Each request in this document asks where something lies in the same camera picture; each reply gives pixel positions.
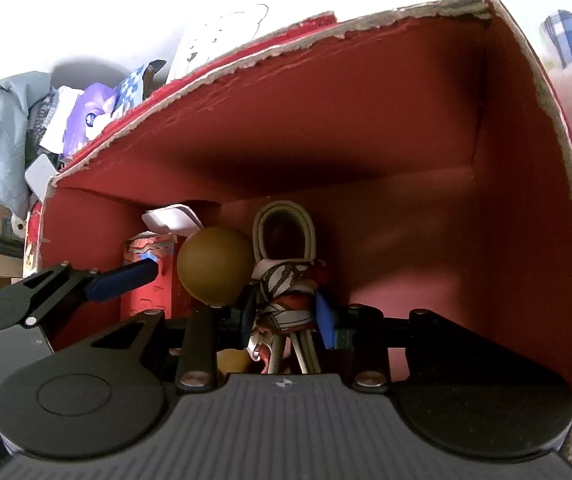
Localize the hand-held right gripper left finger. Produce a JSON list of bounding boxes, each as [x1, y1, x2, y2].
[[86, 285, 258, 392]]

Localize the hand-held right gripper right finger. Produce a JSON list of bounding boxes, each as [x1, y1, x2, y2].
[[315, 292, 492, 393]]

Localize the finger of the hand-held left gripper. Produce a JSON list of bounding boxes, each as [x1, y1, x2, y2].
[[20, 259, 160, 330]]

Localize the red patterned gift bag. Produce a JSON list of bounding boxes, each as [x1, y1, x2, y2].
[[120, 203, 204, 321]]

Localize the red white patterned scarf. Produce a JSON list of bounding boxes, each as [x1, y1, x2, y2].
[[246, 258, 329, 376]]

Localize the brown gourd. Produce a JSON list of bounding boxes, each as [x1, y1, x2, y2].
[[176, 226, 257, 376]]

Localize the beige belt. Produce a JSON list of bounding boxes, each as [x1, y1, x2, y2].
[[252, 200, 324, 376]]

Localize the red cardboard box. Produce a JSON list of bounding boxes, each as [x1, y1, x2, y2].
[[36, 0, 572, 466]]

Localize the brown cardboard box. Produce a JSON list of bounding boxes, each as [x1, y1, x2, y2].
[[0, 180, 29, 281]]

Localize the grey square box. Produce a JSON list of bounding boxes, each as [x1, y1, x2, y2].
[[24, 152, 59, 196]]

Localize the purple tissue pack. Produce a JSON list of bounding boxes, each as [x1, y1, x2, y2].
[[61, 82, 119, 158]]

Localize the white paper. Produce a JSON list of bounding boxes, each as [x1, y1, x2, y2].
[[41, 85, 84, 153]]

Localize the blue checkered cloth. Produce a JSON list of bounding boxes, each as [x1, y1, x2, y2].
[[113, 60, 167, 111]]

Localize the grey-green cloth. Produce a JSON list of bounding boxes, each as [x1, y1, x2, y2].
[[0, 71, 57, 216]]

